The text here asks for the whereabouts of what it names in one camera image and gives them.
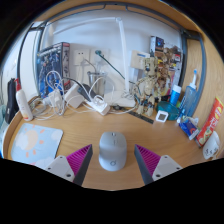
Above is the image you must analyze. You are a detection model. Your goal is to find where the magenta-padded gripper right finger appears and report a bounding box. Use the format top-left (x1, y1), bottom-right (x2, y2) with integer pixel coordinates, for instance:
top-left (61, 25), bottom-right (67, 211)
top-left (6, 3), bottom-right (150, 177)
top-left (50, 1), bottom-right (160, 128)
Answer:
top-left (134, 144), bottom-right (183, 186)

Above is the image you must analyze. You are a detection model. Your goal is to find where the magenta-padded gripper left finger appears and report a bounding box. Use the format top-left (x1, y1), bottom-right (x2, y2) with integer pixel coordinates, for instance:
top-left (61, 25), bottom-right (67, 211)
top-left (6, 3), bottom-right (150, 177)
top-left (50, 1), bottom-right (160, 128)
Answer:
top-left (44, 144), bottom-right (94, 187)

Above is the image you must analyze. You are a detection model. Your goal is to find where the grey computer mouse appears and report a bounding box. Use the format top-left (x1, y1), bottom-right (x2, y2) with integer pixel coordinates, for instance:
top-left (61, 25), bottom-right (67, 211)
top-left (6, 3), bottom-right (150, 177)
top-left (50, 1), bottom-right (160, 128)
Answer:
top-left (98, 131), bottom-right (128, 172)

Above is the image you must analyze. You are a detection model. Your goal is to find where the sun and cloud mouse pad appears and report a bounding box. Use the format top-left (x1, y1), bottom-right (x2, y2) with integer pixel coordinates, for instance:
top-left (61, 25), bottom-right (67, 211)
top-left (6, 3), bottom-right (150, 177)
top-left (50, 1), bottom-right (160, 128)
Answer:
top-left (10, 123), bottom-right (64, 168)

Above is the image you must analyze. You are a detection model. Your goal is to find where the blue tissue packet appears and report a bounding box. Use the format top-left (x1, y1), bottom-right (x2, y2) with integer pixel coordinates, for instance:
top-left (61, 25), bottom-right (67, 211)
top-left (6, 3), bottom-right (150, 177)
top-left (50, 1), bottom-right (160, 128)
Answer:
top-left (178, 116), bottom-right (201, 141)

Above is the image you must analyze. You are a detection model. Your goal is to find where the small white cube clock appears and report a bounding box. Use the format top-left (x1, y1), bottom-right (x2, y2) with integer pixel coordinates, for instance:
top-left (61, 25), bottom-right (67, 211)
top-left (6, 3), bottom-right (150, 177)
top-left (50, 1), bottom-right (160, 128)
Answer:
top-left (155, 110), bottom-right (170, 123)

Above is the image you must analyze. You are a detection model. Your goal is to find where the white mug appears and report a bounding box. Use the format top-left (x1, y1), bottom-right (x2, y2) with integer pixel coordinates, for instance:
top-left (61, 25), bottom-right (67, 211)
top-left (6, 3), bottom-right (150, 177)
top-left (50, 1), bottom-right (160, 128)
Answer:
top-left (202, 130), bottom-right (222, 160)

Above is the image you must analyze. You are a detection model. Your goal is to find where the black ruler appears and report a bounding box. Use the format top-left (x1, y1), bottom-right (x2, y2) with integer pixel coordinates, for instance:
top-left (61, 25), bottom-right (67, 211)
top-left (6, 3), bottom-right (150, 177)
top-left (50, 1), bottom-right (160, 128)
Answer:
top-left (128, 109), bottom-right (155, 125)

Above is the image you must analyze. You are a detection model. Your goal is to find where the teal dish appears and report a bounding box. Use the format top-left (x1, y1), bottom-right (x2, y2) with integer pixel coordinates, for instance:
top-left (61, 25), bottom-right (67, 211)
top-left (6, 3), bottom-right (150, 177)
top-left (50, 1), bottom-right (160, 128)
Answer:
top-left (156, 100), bottom-right (181, 121)

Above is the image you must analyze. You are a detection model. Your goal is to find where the small white charger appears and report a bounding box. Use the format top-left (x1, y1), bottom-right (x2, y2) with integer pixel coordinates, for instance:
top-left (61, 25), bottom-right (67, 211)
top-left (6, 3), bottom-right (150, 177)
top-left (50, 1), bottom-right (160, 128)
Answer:
top-left (48, 89), bottom-right (64, 109)

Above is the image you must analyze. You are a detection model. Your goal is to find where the white bottle with red cap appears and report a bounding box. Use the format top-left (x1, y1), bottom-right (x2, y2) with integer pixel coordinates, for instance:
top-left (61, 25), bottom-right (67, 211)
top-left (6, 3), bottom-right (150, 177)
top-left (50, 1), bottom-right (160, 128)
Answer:
top-left (14, 78), bottom-right (34, 122)

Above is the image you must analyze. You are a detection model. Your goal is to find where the blue spray bottle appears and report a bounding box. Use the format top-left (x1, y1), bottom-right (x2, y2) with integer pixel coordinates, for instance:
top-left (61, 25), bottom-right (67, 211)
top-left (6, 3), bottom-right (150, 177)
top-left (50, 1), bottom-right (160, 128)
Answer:
top-left (178, 69), bottom-right (198, 121)

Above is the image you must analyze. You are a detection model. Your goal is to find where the white power adapter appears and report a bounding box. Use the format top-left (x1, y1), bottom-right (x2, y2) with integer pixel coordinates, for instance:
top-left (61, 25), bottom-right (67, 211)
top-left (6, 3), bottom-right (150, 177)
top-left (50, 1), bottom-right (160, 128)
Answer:
top-left (64, 83), bottom-right (88, 109)

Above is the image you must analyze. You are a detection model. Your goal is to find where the white power strip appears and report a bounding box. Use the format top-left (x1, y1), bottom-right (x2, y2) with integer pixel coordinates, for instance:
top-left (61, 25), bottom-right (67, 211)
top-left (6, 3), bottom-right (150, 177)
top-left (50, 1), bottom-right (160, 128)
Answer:
top-left (87, 95), bottom-right (111, 116)

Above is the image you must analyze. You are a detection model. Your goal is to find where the white tube with blue cap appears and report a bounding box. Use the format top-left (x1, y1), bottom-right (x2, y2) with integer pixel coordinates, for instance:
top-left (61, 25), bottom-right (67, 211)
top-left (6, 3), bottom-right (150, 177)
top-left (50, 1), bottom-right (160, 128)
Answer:
top-left (169, 84), bottom-right (183, 107)

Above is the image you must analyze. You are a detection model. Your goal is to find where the tan robot figure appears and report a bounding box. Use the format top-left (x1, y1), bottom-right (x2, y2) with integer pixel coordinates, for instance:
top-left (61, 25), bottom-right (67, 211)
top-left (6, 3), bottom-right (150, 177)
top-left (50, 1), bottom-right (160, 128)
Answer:
top-left (134, 55), bottom-right (164, 117)

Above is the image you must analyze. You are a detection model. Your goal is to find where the metal cup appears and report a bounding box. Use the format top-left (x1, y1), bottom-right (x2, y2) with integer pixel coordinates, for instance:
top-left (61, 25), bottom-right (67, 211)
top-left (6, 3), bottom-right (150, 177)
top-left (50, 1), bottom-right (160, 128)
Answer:
top-left (87, 70), bottom-right (108, 98)

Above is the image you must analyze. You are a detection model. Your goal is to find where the blue robot model kit box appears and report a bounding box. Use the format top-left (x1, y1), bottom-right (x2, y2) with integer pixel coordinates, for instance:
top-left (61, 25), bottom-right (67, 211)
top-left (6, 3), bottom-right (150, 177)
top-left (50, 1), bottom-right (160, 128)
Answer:
top-left (35, 41), bottom-right (71, 99)

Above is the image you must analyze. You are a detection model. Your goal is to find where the white small carton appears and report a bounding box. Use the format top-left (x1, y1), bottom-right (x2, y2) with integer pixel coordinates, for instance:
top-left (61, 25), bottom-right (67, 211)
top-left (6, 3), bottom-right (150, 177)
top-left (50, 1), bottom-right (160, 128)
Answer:
top-left (129, 49), bottom-right (151, 71)

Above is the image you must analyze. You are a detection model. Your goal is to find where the colourful printed box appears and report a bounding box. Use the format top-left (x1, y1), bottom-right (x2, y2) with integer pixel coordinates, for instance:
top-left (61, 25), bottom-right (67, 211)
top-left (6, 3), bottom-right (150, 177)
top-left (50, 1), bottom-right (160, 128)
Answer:
top-left (149, 35), bottom-right (184, 98)

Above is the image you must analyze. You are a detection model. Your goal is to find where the white desk lamp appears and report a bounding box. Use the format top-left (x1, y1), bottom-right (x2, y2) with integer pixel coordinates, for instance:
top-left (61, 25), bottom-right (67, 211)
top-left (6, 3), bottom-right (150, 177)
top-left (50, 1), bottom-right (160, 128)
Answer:
top-left (53, 16), bottom-right (138, 109)

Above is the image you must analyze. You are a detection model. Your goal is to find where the grey metal frame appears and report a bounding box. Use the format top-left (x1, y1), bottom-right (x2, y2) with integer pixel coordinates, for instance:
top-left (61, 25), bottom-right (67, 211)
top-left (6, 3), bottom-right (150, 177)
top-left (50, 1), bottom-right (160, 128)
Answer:
top-left (18, 1), bottom-right (208, 111)

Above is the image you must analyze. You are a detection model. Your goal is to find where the green cable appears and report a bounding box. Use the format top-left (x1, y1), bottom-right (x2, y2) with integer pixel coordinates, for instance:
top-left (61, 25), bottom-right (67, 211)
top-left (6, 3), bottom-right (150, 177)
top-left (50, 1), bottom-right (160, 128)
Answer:
top-left (94, 49), bottom-right (127, 81)

